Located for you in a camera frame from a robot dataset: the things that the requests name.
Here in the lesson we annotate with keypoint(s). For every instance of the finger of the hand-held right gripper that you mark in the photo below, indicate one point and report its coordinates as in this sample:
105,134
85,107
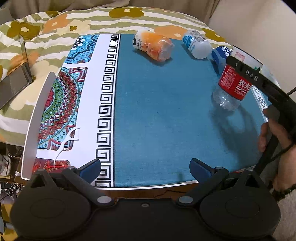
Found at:
247,73

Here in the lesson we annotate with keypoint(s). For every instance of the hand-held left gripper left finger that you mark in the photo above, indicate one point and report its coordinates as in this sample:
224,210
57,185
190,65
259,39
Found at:
90,170

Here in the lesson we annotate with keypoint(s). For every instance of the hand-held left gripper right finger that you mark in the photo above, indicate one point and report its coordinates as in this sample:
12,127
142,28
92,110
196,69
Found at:
199,168

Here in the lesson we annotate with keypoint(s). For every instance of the red label clear bottle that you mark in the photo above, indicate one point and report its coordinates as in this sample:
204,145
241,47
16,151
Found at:
231,87

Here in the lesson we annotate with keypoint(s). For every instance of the person's right hand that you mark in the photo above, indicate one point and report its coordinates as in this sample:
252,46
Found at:
264,139

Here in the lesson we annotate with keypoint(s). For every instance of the blue label clear bottle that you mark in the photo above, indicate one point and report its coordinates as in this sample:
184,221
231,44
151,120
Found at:
218,55

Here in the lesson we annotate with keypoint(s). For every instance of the white floss pick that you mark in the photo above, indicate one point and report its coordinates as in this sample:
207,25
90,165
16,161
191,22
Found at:
66,144

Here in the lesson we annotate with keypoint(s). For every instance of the white bottle with blue print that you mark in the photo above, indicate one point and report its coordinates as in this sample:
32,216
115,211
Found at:
196,44

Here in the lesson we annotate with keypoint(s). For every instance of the patterned teal table mat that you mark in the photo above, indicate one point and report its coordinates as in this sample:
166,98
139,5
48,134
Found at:
161,115

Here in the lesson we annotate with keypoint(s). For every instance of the orange drink bottle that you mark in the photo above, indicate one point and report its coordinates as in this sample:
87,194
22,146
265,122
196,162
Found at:
155,46

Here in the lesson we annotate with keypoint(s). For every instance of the dark laptop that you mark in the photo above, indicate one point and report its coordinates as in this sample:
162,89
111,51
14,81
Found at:
13,85

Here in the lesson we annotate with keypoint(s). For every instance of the floral striped blanket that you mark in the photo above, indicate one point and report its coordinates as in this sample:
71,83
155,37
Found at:
92,20

